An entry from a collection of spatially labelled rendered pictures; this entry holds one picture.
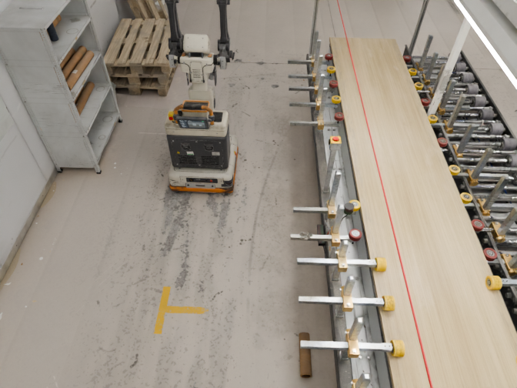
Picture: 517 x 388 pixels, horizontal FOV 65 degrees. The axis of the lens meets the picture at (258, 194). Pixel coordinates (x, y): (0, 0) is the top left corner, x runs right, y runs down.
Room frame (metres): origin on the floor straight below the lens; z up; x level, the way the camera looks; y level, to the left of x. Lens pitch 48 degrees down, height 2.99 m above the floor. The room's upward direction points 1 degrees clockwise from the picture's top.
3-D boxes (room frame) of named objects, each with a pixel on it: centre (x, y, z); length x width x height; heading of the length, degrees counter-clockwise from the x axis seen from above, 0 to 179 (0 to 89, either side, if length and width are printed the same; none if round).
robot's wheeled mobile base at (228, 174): (3.00, 0.55, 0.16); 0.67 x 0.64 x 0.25; 178
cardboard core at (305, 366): (1.11, -0.36, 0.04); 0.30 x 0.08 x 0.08; 179
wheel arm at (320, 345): (0.81, -0.48, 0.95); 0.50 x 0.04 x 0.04; 89
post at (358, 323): (0.85, -0.49, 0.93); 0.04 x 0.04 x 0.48; 89
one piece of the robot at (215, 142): (2.91, 0.55, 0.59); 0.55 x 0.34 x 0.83; 88
